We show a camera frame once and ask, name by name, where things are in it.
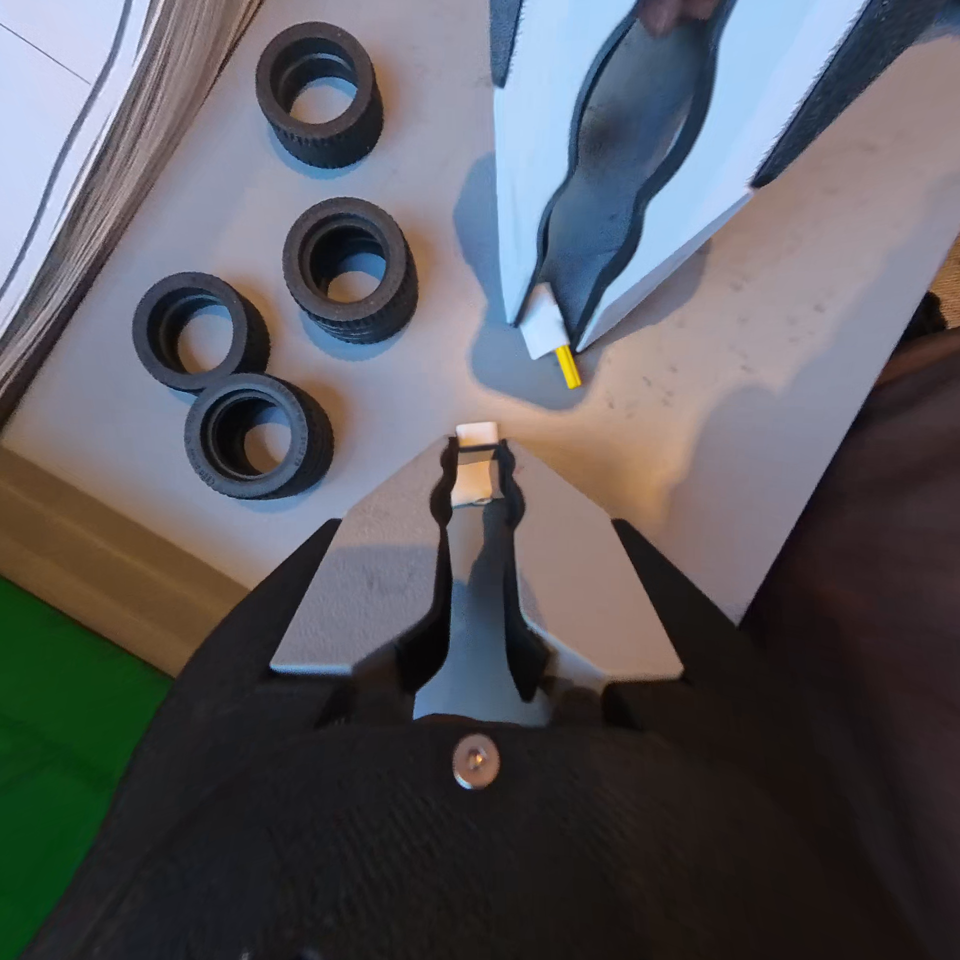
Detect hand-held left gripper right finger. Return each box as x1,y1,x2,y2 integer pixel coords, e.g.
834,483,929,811
501,439,685,704

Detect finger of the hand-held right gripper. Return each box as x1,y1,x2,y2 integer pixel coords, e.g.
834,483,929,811
572,0,873,354
492,0,640,329

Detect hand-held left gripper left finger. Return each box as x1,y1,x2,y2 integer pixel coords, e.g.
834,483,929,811
268,437,459,695

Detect white brick connector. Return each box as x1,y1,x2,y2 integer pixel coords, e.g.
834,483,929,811
521,285,571,360
448,421,502,507

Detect green box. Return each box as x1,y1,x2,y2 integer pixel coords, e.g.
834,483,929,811
0,573,175,960

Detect white instruction booklet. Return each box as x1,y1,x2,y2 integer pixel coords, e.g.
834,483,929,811
0,0,264,429

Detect grey desk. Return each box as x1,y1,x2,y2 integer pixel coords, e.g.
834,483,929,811
0,0,960,676

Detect person's right hand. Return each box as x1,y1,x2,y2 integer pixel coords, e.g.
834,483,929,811
641,0,714,37

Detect black toy tyre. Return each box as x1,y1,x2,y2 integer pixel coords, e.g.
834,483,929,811
282,197,420,346
132,271,271,393
255,21,385,168
183,372,335,500

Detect person's black pants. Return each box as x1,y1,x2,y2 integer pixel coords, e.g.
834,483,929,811
885,291,954,376

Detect person's brown shirt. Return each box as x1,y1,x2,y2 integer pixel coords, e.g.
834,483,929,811
738,330,960,960

